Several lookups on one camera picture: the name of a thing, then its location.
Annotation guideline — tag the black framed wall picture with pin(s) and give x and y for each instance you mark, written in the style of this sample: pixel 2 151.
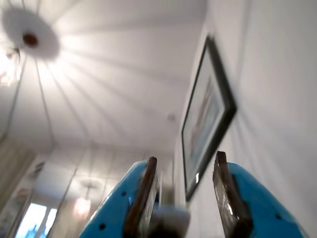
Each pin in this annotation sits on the black framed wall picture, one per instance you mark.
pixel 205 119

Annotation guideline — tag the beige striped curtain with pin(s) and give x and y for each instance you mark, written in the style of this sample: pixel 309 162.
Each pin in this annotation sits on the beige striped curtain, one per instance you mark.
pixel 12 168

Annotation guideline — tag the bright window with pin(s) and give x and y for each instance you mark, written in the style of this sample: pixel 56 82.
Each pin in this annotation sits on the bright window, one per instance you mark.
pixel 37 220

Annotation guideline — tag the glass chandelier brown canopy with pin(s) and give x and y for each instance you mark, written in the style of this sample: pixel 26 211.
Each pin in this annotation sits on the glass chandelier brown canopy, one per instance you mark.
pixel 30 38

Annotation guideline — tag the small wall picture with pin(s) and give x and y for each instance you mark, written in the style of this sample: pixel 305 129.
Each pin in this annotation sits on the small wall picture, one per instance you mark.
pixel 22 193
pixel 38 167

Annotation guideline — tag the turquoise gripper finger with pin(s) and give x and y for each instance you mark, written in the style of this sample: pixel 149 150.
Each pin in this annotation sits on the turquoise gripper finger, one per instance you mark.
pixel 252 210
pixel 116 210

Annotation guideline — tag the grey and black device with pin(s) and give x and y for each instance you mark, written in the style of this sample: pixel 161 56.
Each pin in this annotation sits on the grey and black device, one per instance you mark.
pixel 171 223

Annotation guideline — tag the glass pendant lamp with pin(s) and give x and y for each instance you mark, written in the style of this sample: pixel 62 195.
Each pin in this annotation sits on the glass pendant lamp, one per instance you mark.
pixel 83 204

